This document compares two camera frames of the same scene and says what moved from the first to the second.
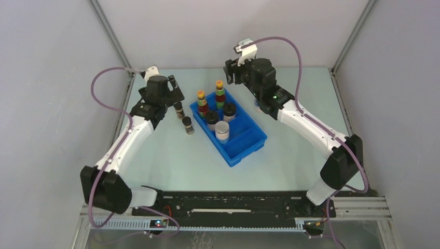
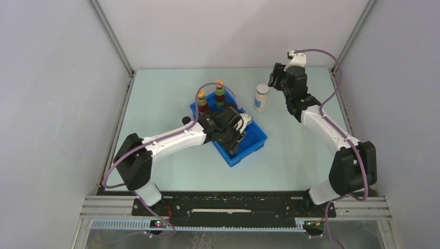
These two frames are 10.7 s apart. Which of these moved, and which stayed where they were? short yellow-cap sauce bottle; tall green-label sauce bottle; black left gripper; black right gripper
Moved: black right gripper; black left gripper
Stayed: tall green-label sauce bottle; short yellow-cap sauce bottle
